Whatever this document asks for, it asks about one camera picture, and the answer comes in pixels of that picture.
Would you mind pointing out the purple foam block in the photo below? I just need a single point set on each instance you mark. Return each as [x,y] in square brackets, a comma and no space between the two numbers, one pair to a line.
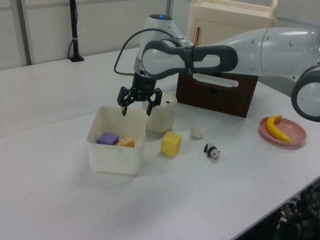
[107,138]

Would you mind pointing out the yellow foam block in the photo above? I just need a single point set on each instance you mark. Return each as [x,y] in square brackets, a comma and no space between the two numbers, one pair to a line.
[170,144]

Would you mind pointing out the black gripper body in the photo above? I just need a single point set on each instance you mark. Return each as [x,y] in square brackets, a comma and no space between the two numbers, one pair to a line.
[143,87]

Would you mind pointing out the beige lidded trash can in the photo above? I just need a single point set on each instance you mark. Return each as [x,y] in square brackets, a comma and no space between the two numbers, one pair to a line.
[162,121]

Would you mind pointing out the white plastic basket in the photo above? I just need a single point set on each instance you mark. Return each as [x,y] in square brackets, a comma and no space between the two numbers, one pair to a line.
[115,160]

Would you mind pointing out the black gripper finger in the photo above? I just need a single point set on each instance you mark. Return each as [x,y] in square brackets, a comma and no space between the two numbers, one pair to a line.
[156,100]
[124,98]

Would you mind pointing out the toy panda figure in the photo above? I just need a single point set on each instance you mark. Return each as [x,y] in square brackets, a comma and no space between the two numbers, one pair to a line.
[211,150]

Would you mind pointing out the yellow toy banana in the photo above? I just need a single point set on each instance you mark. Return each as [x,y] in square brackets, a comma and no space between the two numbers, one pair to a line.
[272,130]

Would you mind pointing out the dark brown wooden box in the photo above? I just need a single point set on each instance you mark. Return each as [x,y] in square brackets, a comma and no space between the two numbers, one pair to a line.
[225,100]

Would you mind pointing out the toy bread loaf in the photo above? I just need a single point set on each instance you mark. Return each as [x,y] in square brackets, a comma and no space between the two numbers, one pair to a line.
[127,143]

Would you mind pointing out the pink plate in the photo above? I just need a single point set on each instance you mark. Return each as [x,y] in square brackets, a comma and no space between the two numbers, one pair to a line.
[296,130]

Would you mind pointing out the black pole stand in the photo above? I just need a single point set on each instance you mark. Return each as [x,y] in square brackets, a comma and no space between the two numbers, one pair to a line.
[74,30]

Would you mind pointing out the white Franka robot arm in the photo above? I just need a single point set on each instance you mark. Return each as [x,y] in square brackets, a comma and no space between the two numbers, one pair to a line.
[275,50]

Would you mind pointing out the crumpled white paper ball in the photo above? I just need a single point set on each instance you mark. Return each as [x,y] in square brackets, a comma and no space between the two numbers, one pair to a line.
[197,131]

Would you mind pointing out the cream wooden cabinet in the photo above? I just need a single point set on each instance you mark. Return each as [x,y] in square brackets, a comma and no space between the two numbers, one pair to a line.
[225,22]

